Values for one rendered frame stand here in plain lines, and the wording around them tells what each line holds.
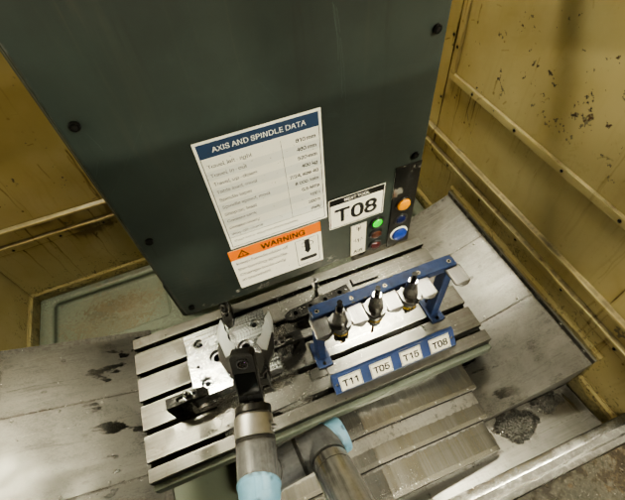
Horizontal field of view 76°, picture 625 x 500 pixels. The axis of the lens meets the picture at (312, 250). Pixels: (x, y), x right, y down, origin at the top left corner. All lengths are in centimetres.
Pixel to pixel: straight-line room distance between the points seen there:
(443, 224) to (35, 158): 166
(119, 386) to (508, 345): 153
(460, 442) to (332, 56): 138
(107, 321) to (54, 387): 42
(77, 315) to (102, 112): 186
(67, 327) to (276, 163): 184
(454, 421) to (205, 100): 139
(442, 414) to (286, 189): 120
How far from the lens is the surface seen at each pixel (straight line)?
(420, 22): 53
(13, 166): 181
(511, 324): 173
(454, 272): 127
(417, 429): 156
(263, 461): 80
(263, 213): 59
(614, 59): 130
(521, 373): 170
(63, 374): 191
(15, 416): 187
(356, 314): 116
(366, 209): 67
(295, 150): 53
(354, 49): 50
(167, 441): 148
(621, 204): 136
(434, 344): 145
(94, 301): 227
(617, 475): 260
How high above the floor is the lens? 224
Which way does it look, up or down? 53 degrees down
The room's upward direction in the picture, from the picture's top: 7 degrees counter-clockwise
